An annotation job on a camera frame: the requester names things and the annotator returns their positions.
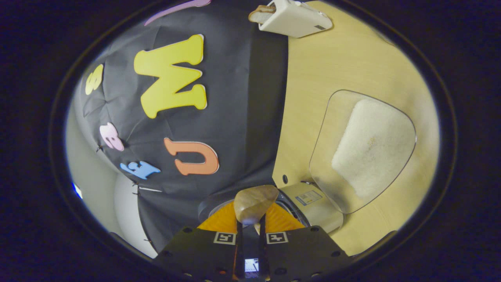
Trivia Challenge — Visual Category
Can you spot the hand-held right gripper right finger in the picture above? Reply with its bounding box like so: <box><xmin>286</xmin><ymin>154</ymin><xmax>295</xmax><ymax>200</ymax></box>
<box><xmin>258</xmin><ymin>201</ymin><xmax>353</xmax><ymax>282</ymax></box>

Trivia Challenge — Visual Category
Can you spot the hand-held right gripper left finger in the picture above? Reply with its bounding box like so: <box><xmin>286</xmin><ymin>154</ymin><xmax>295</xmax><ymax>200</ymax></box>
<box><xmin>155</xmin><ymin>201</ymin><xmax>245</xmax><ymax>282</ymax></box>

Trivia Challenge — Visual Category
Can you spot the black silver rice cooker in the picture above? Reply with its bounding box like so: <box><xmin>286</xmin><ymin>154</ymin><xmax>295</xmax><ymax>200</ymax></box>
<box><xmin>198</xmin><ymin>181</ymin><xmax>345</xmax><ymax>235</ymax></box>

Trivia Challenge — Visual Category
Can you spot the wooden spoon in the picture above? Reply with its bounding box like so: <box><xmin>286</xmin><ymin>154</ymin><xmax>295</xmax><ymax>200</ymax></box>
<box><xmin>234</xmin><ymin>185</ymin><xmax>279</xmax><ymax>235</ymax></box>

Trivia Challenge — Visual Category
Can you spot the white rice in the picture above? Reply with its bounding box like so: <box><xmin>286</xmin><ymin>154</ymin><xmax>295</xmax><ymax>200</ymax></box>
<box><xmin>332</xmin><ymin>99</ymin><xmax>416</xmax><ymax>198</ymax></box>

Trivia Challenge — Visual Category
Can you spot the clear glass container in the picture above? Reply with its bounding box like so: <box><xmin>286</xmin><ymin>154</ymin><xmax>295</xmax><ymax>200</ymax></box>
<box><xmin>309</xmin><ymin>89</ymin><xmax>417</xmax><ymax>214</ymax></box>

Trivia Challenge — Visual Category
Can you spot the black backdrop cloth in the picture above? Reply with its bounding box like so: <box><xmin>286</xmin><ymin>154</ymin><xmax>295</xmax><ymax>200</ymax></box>
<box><xmin>74</xmin><ymin>0</ymin><xmax>289</xmax><ymax>253</ymax></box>

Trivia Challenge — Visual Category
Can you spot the white toaster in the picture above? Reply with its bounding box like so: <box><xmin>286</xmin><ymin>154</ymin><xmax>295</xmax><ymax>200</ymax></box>
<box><xmin>258</xmin><ymin>0</ymin><xmax>333</xmax><ymax>38</ymax></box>

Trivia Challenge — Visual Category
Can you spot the toasted bread slice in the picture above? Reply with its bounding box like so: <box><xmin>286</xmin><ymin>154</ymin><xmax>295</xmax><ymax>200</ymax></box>
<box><xmin>249</xmin><ymin>5</ymin><xmax>276</xmax><ymax>23</ymax></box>

